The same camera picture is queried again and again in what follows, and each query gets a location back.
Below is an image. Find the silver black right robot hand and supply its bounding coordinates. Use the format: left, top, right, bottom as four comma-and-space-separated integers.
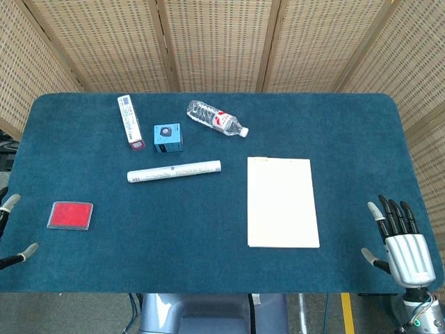
360, 194, 437, 288

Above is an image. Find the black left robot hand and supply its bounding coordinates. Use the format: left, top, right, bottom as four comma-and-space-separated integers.
0, 186, 40, 271

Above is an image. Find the cream spiral notebook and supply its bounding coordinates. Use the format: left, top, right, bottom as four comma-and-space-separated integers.
246, 157, 321, 249

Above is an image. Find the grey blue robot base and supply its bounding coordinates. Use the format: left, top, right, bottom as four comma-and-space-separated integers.
138, 293, 289, 334

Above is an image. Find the red stamp pad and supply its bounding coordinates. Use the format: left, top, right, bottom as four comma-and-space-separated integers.
47, 200, 95, 232

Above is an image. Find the dark equipment behind screen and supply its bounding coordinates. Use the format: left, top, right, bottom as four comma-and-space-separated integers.
0, 129, 22, 173

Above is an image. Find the white maroon carton box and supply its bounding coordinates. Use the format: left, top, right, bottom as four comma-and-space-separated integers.
117, 94, 146, 152

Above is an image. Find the white cylindrical tube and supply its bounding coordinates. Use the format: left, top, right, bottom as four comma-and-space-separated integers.
127, 159, 223, 184

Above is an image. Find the blue cube box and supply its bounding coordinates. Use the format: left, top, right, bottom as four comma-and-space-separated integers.
153, 122, 184, 154

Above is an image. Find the blue felt table mat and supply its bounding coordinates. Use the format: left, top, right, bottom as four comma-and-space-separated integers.
0, 92, 444, 295

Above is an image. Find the clear plastic water bottle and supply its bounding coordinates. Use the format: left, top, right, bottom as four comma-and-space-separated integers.
187, 100, 250, 138

